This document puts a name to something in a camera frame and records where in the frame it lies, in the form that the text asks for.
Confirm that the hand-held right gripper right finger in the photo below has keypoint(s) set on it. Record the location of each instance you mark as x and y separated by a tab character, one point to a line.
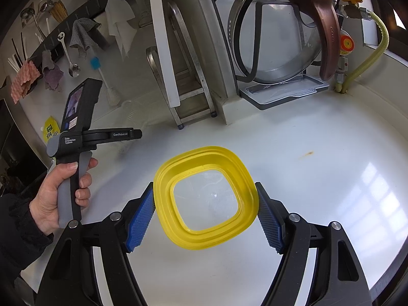
269	221

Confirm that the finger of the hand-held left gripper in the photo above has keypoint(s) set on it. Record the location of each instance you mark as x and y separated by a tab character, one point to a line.
126	134

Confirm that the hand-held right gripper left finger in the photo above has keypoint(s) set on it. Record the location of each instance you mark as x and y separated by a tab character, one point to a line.
140	220

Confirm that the yellow square lid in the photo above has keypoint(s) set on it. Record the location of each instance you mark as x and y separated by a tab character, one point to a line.
162	197

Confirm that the person's left forearm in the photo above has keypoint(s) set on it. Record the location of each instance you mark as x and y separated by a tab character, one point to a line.
19	229

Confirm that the person's left hand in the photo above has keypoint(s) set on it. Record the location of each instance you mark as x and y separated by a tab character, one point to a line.
47	197

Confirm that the clear plastic cup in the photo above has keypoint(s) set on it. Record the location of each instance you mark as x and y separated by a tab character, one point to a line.
130	111

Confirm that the yellow spout pouch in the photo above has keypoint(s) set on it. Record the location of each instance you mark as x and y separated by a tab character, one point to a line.
51	129

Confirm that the steel spoon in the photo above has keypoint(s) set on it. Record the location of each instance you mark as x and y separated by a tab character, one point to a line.
74	70

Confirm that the blue white bottle brush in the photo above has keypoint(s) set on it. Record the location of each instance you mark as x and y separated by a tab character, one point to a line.
95	63

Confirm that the grey purple dishcloth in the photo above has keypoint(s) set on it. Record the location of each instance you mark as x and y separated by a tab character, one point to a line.
52	75

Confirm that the pink sponge cloth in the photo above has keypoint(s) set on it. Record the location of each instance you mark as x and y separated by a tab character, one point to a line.
25	78

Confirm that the metal board rack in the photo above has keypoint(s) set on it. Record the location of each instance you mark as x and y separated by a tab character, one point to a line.
191	102

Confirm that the bundle of white chopsticks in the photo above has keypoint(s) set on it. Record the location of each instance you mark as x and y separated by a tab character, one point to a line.
17	57

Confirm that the white cloth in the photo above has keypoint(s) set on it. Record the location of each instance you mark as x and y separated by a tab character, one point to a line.
119	25

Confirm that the white cutting board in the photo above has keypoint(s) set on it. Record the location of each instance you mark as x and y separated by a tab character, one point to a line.
162	38

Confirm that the steel ladle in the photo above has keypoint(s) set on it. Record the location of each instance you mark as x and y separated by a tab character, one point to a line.
27	12
47	5

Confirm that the black lid rack grey tray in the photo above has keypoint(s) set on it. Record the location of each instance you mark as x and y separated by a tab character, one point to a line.
287	94

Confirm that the black hook rail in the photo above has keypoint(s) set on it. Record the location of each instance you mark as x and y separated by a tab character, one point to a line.
83	6

